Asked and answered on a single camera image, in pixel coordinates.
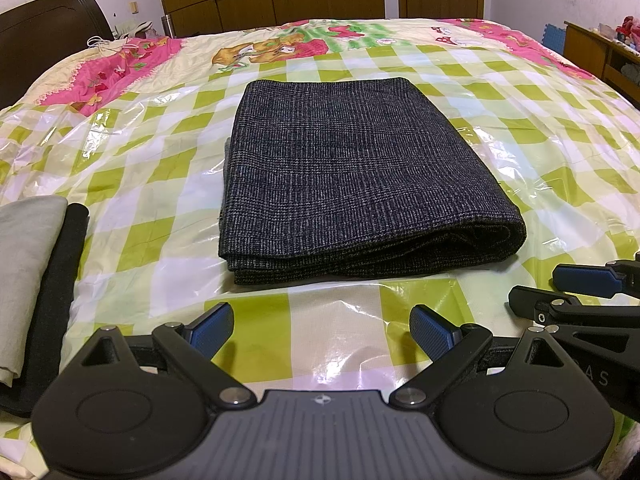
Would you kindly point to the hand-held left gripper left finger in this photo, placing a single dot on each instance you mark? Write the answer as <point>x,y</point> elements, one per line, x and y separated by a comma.
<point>210,330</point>

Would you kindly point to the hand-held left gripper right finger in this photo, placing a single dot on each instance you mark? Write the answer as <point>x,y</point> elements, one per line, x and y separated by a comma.
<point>432,332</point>

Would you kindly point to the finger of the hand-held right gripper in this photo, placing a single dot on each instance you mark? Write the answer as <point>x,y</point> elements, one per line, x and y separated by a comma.
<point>565,310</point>
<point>582,278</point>

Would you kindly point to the dark grey plaid pants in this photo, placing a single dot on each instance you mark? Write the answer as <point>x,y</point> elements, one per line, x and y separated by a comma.
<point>350,170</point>

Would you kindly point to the folded black cloth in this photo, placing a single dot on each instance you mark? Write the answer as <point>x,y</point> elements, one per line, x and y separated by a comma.
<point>60,300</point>

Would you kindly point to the folded grey cloth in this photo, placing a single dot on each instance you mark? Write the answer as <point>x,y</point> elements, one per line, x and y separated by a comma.
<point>25,280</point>

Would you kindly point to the wooden side cabinet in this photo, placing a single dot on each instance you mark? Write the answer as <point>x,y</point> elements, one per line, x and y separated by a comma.
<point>590,55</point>

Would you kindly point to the blue foam mat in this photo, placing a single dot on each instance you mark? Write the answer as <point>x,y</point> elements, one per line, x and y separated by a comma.
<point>552,39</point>

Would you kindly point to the red plush toy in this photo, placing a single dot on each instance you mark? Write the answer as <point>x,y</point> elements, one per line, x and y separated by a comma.
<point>629,30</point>

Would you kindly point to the printed checkered blanket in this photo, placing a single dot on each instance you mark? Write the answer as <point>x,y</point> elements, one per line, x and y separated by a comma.
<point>300,45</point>

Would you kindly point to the metal cylinder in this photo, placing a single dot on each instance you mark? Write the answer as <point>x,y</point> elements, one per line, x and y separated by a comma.
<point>167,26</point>

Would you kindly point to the white crumpled cloth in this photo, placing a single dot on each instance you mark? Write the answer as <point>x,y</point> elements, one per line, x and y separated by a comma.
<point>135,30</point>

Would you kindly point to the dark wooden headboard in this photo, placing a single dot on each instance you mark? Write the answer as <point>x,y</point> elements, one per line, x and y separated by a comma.
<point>45,45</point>

